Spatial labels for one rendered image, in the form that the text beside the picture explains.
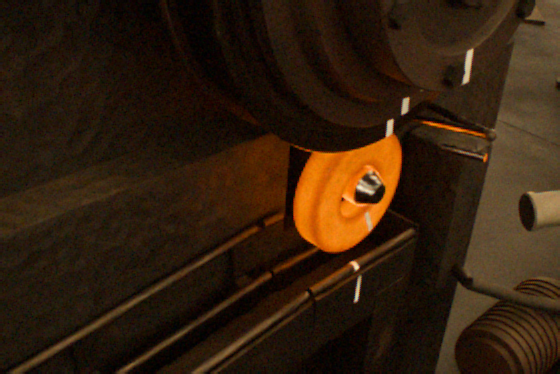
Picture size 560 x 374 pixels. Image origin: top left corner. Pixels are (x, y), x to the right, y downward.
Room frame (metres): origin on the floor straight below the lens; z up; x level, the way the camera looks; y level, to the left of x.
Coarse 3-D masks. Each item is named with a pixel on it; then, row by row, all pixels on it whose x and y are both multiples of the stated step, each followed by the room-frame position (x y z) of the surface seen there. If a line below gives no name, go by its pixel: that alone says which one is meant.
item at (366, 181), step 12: (300, 156) 0.74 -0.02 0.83; (300, 168) 0.74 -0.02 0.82; (360, 168) 0.70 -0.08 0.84; (360, 180) 0.68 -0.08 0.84; (372, 180) 0.68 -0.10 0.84; (348, 192) 0.68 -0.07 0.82; (360, 192) 0.68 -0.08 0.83; (372, 192) 0.68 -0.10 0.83; (384, 192) 0.69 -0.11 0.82; (360, 204) 0.68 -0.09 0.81; (372, 204) 0.68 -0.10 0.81
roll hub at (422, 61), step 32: (352, 0) 0.56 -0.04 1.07; (384, 0) 0.54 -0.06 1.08; (416, 0) 0.59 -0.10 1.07; (448, 0) 0.61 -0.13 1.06; (480, 0) 0.63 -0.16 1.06; (512, 0) 0.69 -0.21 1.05; (352, 32) 0.57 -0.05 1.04; (384, 32) 0.54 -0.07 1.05; (416, 32) 0.57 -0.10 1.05; (448, 32) 0.63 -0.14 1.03; (480, 32) 0.67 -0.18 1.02; (512, 32) 0.70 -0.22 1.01; (384, 64) 0.57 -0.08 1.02; (416, 64) 0.58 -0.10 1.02; (448, 64) 0.62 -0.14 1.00; (480, 64) 0.66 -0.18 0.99
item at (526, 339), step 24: (528, 288) 0.91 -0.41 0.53; (552, 288) 0.91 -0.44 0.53; (504, 312) 0.85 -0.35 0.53; (528, 312) 0.84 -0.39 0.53; (480, 336) 0.81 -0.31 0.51; (504, 336) 0.79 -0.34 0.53; (528, 336) 0.80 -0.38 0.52; (552, 336) 0.82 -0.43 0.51; (456, 360) 0.82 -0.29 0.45; (480, 360) 0.79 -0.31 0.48; (504, 360) 0.76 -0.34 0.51; (528, 360) 0.77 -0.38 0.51; (552, 360) 0.81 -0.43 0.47
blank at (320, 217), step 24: (384, 144) 0.72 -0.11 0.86; (312, 168) 0.67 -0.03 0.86; (336, 168) 0.66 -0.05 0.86; (384, 168) 0.73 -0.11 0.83; (312, 192) 0.65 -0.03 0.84; (336, 192) 0.67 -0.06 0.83; (312, 216) 0.65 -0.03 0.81; (336, 216) 0.67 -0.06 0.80; (360, 216) 0.71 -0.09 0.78; (312, 240) 0.66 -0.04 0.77; (336, 240) 0.68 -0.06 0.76
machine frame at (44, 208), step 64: (0, 0) 0.56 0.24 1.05; (64, 0) 0.60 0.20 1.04; (128, 0) 0.65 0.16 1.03; (0, 64) 0.55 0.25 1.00; (64, 64) 0.60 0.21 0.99; (128, 64) 0.65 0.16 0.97; (0, 128) 0.55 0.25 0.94; (64, 128) 0.59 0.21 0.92; (128, 128) 0.64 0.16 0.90; (192, 128) 0.70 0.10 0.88; (256, 128) 0.72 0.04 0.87; (0, 192) 0.54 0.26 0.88; (64, 192) 0.56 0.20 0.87; (128, 192) 0.58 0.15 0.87; (192, 192) 0.63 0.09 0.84; (256, 192) 0.70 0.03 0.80; (0, 256) 0.48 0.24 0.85; (64, 256) 0.52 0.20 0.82; (128, 256) 0.57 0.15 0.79; (192, 256) 0.63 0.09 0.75; (256, 256) 0.71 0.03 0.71; (320, 256) 0.79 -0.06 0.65; (0, 320) 0.47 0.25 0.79; (64, 320) 0.52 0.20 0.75; (128, 320) 0.57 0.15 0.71
